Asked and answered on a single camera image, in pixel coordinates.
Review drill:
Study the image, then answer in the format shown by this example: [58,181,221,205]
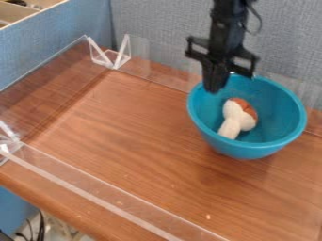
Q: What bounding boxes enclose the clear acrylic barrier frame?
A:
[0,37,322,241]

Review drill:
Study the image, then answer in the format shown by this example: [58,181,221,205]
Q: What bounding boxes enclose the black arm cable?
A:
[244,0,264,35]

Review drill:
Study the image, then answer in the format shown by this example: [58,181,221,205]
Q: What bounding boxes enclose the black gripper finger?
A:
[201,59,216,93]
[215,65,229,91]

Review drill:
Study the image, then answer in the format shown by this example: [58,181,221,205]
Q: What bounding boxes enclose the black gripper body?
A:
[183,15,260,79]

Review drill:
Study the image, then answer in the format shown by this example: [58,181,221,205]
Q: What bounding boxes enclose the black floor cables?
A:
[0,210,48,241]

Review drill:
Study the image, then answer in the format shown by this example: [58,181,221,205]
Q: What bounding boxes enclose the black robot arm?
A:
[184,0,262,93]

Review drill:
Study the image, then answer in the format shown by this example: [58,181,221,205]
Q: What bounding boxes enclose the wooden shelf unit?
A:
[0,0,69,30]

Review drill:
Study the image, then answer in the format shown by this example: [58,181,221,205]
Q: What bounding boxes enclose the blue plastic bowl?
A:
[185,74,307,160]

